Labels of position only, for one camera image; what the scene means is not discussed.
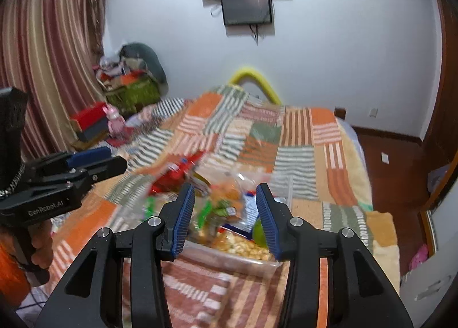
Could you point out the clear bag of brown snacks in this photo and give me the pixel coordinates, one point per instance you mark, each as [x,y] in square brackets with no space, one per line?
[223,199]

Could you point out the red snack packet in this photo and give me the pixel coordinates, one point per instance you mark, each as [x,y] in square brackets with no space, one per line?
[171,177]

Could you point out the yellow foam tube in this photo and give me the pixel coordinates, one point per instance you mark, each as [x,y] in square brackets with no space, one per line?
[250,75]

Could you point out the person's left hand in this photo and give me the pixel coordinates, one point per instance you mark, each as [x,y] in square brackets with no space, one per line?
[43,245]

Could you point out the wooden bed post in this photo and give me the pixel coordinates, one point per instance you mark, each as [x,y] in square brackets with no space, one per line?
[340,113]

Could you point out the striped curtain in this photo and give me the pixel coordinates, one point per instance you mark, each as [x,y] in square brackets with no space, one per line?
[46,56]

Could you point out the white bed sheet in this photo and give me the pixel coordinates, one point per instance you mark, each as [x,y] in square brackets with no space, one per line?
[352,138]

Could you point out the white cabinet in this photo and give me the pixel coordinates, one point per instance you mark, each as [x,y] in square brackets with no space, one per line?
[436,263]

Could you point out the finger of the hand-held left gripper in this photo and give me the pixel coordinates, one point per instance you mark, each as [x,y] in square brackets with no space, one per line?
[107,167]
[89,156]

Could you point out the clear plastic container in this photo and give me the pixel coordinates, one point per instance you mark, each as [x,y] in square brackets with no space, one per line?
[243,263]

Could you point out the red box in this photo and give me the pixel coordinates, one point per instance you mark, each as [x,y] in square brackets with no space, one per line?
[89,116]

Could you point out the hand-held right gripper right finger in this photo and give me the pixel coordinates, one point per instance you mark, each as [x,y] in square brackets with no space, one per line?
[267,222]

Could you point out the pile of clothes and bags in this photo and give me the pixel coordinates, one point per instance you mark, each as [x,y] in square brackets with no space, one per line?
[146,57]

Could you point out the yellow snack packet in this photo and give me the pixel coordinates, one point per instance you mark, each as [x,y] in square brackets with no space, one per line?
[243,247]

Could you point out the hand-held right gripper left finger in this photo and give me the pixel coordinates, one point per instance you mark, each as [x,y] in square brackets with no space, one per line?
[184,222]

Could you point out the striped patchwork blanket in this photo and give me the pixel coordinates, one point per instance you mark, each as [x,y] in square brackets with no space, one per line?
[311,156]

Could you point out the small wall monitor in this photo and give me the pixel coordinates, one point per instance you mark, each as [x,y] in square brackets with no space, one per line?
[247,7]

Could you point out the green pea snack packet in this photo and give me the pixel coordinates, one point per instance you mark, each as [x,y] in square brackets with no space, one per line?
[260,233]

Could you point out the pink toy figure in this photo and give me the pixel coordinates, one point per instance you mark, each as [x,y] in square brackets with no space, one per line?
[114,122]

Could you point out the dark grey box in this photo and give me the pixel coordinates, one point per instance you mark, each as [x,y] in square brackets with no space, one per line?
[93,131]

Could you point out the pink bag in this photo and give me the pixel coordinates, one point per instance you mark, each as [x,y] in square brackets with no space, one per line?
[419,258]

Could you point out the blue white snack packet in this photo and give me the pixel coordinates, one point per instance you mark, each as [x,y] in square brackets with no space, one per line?
[238,226]

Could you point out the white wall socket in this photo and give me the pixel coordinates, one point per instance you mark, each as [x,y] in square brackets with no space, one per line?
[373,112]

